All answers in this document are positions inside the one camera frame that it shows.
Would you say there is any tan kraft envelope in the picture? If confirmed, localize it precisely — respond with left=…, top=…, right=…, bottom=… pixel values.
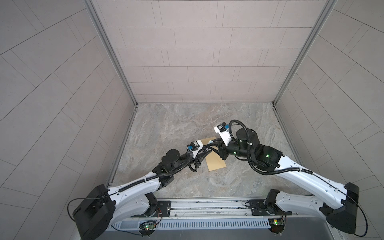
left=201, top=137, right=227, bottom=172

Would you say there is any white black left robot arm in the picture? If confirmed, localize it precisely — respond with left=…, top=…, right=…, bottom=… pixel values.
left=71, top=147, right=211, bottom=240

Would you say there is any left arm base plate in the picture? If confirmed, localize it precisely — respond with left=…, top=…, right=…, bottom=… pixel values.
left=132, top=201, right=172, bottom=218

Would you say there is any green circuit board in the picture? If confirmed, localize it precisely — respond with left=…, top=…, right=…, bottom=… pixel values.
left=139, top=221, right=157, bottom=232
left=268, top=219, right=286, bottom=234

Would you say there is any left green circuit board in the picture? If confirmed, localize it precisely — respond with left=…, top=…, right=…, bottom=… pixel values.
left=139, top=221, right=157, bottom=232

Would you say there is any aluminium corner post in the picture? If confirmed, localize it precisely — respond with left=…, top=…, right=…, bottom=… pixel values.
left=272, top=0, right=338, bottom=105
left=83, top=0, right=138, bottom=107

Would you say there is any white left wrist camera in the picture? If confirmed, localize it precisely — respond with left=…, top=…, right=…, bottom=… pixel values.
left=187, top=140, right=204, bottom=159

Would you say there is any right aluminium corner post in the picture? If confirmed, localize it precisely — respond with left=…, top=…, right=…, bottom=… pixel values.
left=272, top=0, right=338, bottom=105

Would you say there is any left aluminium corner post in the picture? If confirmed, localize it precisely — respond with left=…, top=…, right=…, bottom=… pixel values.
left=83, top=0, right=138, bottom=107

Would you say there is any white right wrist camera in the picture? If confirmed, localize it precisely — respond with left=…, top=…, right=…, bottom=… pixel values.
left=214, top=122, right=233, bottom=146

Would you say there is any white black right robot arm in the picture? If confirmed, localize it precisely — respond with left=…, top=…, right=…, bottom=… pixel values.
left=199, top=120, right=361, bottom=234

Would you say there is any right green circuit board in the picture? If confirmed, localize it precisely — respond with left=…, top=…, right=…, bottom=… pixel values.
left=268, top=219, right=286, bottom=234

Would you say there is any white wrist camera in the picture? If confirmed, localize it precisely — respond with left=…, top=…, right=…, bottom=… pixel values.
left=214, top=122, right=233, bottom=146
left=187, top=140, right=204, bottom=159

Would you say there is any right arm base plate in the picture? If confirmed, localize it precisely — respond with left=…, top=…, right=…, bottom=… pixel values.
left=245, top=200, right=292, bottom=216

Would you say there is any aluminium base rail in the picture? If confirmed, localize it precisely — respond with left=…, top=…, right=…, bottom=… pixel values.
left=113, top=195, right=335, bottom=221

